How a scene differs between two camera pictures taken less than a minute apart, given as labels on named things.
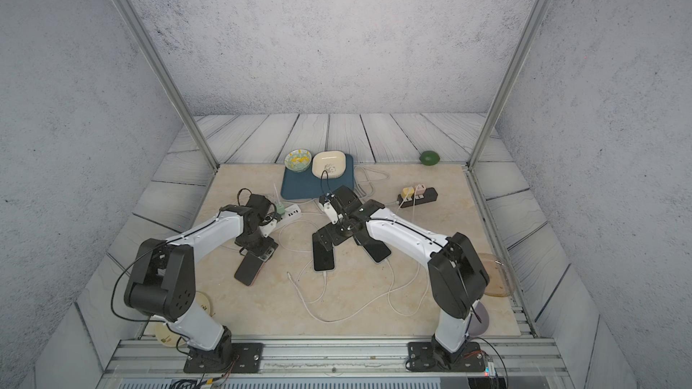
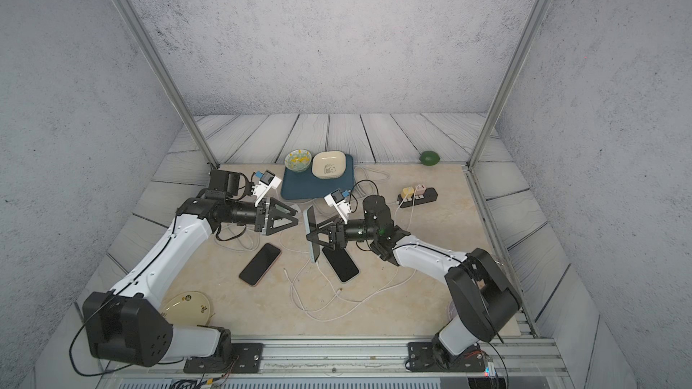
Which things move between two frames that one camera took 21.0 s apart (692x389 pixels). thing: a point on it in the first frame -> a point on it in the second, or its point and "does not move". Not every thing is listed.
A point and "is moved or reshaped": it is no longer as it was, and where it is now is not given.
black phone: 323,259 -> 341,263
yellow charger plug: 407,191 does not move
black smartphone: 249,269 is moved or reshaped
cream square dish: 329,165 does not move
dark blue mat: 305,185 does not move
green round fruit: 429,158 does not move
